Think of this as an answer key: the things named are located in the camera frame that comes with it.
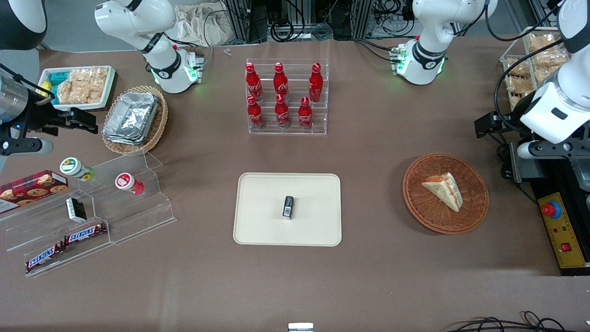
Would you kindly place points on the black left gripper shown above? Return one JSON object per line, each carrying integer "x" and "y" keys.
{"x": 517, "y": 112}

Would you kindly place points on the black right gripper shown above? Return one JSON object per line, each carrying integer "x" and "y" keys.
{"x": 40, "y": 115}

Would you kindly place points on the triangular sandwich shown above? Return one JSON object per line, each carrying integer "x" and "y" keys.
{"x": 445, "y": 190}

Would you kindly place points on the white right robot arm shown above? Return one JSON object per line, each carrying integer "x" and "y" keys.
{"x": 133, "y": 18}

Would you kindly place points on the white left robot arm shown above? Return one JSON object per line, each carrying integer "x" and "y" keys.
{"x": 553, "y": 106}

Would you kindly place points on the white rectangular snack tray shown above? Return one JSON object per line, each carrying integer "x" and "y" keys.
{"x": 109, "y": 87}

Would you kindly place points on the oval tan wicker basket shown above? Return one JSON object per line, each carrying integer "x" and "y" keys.
{"x": 159, "y": 120}

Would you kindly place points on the round brown wicker basket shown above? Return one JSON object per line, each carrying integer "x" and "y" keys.
{"x": 428, "y": 212}

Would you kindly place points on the beige plastic tray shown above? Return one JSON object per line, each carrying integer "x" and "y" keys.
{"x": 262, "y": 216}

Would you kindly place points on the bag of rice crackers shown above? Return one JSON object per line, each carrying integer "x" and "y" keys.
{"x": 83, "y": 86}

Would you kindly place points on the stack of foil containers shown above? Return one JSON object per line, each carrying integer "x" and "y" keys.
{"x": 131, "y": 117}

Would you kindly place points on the green sunflower yogurt cup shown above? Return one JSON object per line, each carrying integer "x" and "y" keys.
{"x": 76, "y": 168}

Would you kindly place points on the teal snack packet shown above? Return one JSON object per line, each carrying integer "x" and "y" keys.
{"x": 57, "y": 79}

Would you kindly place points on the clear box of crackers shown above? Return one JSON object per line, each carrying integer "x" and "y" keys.
{"x": 546, "y": 50}
{"x": 516, "y": 80}

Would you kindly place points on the red yogurt cup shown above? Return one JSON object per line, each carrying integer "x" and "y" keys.
{"x": 128, "y": 182}

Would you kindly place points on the red cookie box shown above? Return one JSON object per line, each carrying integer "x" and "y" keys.
{"x": 32, "y": 189}

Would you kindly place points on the black and white box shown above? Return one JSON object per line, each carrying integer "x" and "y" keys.
{"x": 76, "y": 210}

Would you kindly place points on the clear acrylic stepped shelf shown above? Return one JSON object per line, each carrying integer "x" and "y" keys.
{"x": 138, "y": 212}

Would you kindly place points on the red emergency stop button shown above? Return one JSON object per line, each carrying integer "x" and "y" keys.
{"x": 551, "y": 210}

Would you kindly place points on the Snickers bar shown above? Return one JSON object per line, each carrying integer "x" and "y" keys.
{"x": 44, "y": 257}
{"x": 85, "y": 233}

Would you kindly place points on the yellow control box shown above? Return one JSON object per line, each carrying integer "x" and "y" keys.
{"x": 564, "y": 235}

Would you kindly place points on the beige cloth bag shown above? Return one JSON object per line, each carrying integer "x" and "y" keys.
{"x": 203, "y": 25}

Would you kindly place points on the clear acrylic bottle rack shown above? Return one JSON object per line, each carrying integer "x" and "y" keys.
{"x": 318, "y": 117}

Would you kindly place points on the red cola bottle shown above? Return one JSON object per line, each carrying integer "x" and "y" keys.
{"x": 280, "y": 82}
{"x": 315, "y": 85}
{"x": 282, "y": 114}
{"x": 305, "y": 116}
{"x": 255, "y": 115}
{"x": 253, "y": 83}

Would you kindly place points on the small black box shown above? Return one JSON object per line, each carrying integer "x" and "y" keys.
{"x": 288, "y": 207}

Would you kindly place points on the small white device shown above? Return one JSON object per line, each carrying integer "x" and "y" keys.
{"x": 300, "y": 327}

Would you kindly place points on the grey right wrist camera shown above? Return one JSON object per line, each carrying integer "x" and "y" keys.
{"x": 32, "y": 146}

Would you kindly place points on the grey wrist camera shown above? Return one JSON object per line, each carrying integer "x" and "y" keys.
{"x": 548, "y": 150}
{"x": 32, "y": 146}

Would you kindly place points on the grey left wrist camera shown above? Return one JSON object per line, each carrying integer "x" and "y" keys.
{"x": 548, "y": 150}

